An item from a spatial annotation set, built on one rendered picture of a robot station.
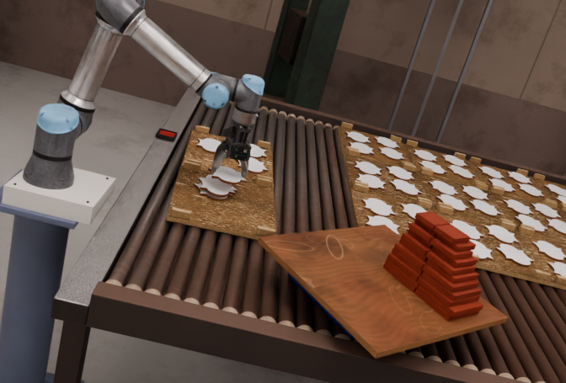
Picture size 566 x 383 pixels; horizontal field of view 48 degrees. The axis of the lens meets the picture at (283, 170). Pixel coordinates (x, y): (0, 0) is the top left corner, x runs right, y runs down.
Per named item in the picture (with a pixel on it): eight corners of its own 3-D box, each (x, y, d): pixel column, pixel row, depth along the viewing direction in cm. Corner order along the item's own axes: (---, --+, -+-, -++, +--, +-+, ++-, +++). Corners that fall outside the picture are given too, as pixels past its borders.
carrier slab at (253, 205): (165, 220, 197) (166, 215, 197) (178, 169, 235) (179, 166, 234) (275, 244, 202) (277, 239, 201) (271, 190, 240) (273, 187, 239)
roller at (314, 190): (311, 355, 162) (317, 340, 161) (303, 125, 344) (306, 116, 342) (330, 359, 163) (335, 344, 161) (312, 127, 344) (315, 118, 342)
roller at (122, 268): (96, 305, 158) (98, 289, 156) (203, 98, 339) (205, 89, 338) (115, 310, 158) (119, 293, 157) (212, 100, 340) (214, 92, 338)
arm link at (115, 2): (103, -26, 177) (237, 92, 187) (113, -27, 187) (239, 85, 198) (77, 6, 179) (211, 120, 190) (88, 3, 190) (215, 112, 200)
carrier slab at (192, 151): (180, 168, 236) (181, 165, 235) (191, 132, 274) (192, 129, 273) (272, 190, 240) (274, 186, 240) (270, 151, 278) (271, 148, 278)
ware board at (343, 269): (375, 359, 143) (377, 352, 142) (257, 242, 178) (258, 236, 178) (505, 322, 173) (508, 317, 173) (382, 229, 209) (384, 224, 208)
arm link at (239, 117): (232, 103, 210) (256, 108, 213) (229, 116, 212) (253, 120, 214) (237, 111, 203) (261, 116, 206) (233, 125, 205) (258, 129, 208)
